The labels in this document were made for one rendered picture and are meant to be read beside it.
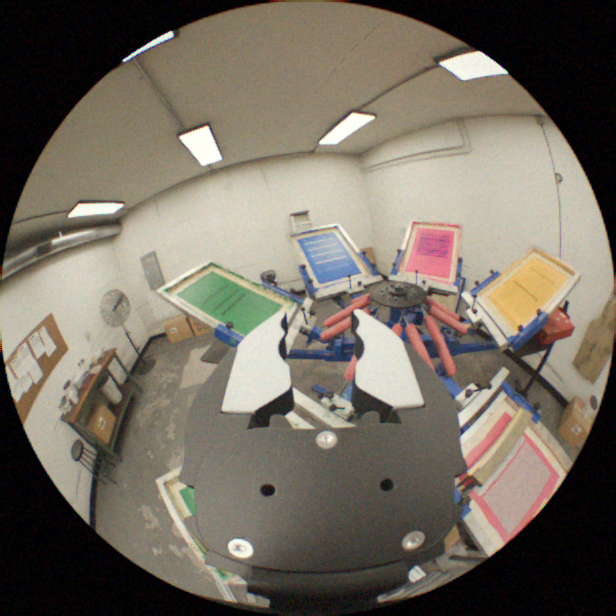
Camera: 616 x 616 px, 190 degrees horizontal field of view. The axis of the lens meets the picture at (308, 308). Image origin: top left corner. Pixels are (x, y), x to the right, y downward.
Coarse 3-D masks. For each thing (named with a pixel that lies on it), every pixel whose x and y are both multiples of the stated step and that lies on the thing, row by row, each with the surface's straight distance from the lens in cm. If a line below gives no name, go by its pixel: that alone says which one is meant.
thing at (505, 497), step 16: (480, 448) 96; (496, 480) 97; (512, 480) 103; (480, 496) 93; (496, 496) 97; (512, 496) 103; (528, 496) 110; (496, 512) 98; (512, 512) 104; (528, 512) 112; (496, 528) 99; (512, 528) 106
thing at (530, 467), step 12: (504, 420) 109; (492, 432) 102; (528, 444) 114; (516, 456) 106; (528, 456) 112; (540, 456) 118; (516, 468) 105; (528, 468) 111; (540, 468) 117; (552, 468) 124; (528, 480) 110; (540, 480) 116; (552, 480) 124; (528, 492) 110; (540, 492) 117; (540, 504) 118
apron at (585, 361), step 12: (612, 300) 273; (612, 312) 275; (600, 324) 273; (612, 324) 279; (588, 336) 275; (600, 336) 280; (612, 336) 284; (588, 348) 279; (600, 348) 282; (612, 348) 288; (576, 360) 287; (588, 360) 288; (600, 360) 291; (588, 372) 292; (600, 372) 295
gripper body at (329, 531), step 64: (256, 448) 6; (320, 448) 6; (384, 448) 6; (256, 512) 6; (320, 512) 6; (384, 512) 6; (448, 512) 6; (256, 576) 6; (320, 576) 6; (384, 576) 6
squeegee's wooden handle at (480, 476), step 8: (520, 416) 102; (528, 416) 104; (520, 424) 100; (512, 432) 95; (520, 432) 97; (504, 440) 92; (512, 440) 93; (504, 448) 90; (512, 448) 92; (496, 456) 87; (504, 456) 88; (488, 464) 84; (496, 464) 85; (480, 472) 82; (488, 472) 83; (472, 480) 83; (480, 480) 81
